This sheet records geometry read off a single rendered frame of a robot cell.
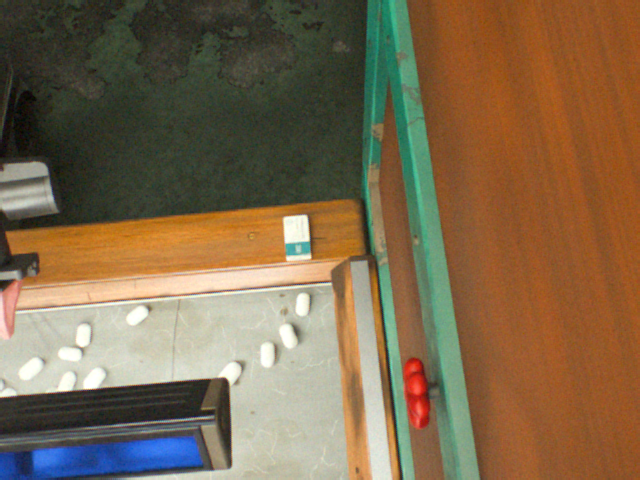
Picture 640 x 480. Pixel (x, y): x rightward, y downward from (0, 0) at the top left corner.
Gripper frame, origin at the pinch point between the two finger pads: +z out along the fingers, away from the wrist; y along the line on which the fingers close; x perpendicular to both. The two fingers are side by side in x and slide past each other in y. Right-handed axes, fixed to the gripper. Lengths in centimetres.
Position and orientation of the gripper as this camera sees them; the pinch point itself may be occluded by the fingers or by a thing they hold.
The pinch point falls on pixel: (7, 331)
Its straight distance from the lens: 95.7
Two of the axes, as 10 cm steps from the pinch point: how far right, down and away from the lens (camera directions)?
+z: 1.1, 9.4, 3.2
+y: 9.9, -1.1, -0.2
